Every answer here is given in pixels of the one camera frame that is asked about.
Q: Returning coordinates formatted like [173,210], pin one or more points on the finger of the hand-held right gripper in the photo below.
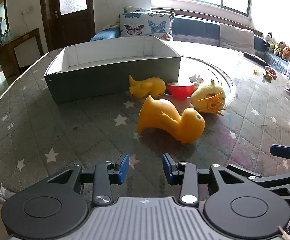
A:
[272,182]
[283,152]

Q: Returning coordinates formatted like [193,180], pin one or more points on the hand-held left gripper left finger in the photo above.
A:
[123,167]

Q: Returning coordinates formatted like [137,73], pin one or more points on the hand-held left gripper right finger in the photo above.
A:
[167,168]

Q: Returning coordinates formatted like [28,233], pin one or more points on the large orange rubber duck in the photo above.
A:
[159,115]

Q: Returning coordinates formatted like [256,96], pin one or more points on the red half apple toy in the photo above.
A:
[181,91]

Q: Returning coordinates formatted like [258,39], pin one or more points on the small yellow rubber duck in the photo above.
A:
[147,86]

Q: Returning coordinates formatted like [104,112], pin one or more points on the pale yellow chick toy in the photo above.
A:
[207,92]

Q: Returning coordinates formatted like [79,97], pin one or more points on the grey cardboard box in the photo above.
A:
[110,80]

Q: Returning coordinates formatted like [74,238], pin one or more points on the yellow toy vehicle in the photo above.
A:
[268,76]

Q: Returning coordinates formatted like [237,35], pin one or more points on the pink small toy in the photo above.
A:
[270,70]

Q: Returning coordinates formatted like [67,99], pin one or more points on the black remote control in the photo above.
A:
[256,58]

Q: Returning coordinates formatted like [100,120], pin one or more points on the stuffed toys on sofa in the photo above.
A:
[282,50]

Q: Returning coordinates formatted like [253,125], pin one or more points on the panda stuffed toy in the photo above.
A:
[269,41]

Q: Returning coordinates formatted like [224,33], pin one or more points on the white cushion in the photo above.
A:
[236,38]

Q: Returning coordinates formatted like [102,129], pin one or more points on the blue sofa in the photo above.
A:
[194,28]

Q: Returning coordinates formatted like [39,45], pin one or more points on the large butterfly print pillow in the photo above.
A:
[145,25]

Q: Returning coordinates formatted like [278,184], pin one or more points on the dark wooden door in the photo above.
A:
[70,17]

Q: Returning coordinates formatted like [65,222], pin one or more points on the wooden side table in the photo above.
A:
[22,40]

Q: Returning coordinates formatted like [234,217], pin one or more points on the blue cups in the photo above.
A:
[4,37]

